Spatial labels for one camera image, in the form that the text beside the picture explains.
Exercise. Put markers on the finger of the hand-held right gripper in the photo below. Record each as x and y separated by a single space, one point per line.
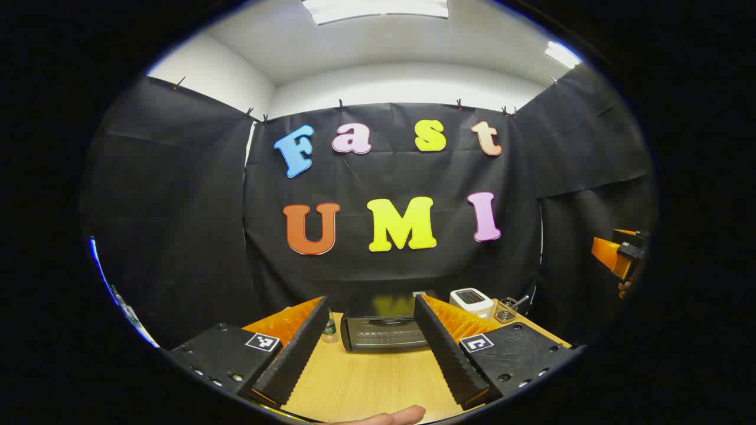
605 254

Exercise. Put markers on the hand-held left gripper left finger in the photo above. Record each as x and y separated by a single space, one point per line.
295 354

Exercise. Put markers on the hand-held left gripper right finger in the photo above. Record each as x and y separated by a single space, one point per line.
449 354

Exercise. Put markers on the black electric oven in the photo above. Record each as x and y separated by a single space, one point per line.
378 339

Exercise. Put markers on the clear plastic water bottle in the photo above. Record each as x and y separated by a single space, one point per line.
331 330

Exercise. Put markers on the white toaster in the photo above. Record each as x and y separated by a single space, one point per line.
472 301

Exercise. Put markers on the metal spoon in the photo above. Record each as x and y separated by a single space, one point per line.
522 301

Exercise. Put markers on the black backdrop cloth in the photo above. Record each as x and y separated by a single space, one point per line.
177 206

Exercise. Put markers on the small ceiling light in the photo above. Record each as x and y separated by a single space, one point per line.
562 54

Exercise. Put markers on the row of cloth clips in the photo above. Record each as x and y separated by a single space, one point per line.
341 105

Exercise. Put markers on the long ceiling light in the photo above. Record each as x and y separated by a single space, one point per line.
378 9

